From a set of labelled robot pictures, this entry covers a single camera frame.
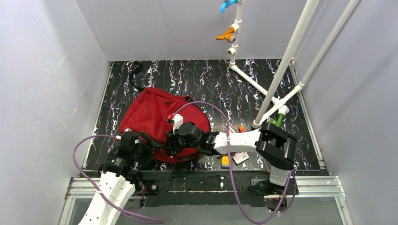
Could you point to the red white eraser box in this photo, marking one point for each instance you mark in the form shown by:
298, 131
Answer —
238, 158

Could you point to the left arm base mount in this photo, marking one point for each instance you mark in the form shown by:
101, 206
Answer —
145, 188

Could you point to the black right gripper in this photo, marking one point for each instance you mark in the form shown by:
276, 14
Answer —
173, 142

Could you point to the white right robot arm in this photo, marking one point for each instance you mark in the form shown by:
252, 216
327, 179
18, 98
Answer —
274, 144

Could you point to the small orange red marker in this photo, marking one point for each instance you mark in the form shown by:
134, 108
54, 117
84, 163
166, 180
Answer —
241, 129

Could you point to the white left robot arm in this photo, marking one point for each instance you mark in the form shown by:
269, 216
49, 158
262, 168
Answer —
117, 182

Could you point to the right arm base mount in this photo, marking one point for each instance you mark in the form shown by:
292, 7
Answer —
265, 188

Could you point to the green pipe valve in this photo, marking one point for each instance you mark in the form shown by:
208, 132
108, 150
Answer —
277, 122

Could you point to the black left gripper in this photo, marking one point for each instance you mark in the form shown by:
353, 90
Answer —
144, 141

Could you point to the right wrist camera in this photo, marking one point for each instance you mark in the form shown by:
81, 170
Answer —
176, 120

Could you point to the orange pipe valve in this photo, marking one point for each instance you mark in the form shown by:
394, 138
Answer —
228, 35

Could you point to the red student backpack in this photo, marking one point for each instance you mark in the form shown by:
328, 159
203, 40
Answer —
149, 113

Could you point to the blue pipe valve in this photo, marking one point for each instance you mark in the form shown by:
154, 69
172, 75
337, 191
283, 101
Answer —
226, 4

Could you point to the aluminium front rail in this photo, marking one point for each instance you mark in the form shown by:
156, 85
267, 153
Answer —
308, 186

